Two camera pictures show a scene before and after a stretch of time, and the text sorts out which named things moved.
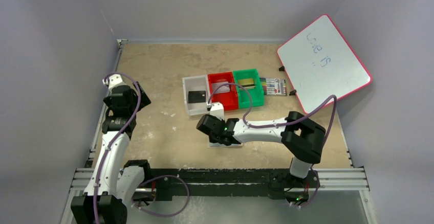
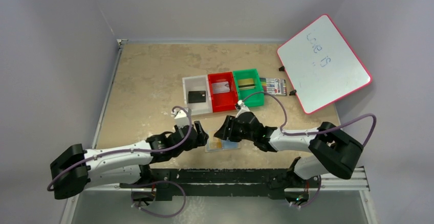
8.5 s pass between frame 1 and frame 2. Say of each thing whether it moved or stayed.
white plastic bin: stayed
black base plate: stayed
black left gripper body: moved
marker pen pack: stayed
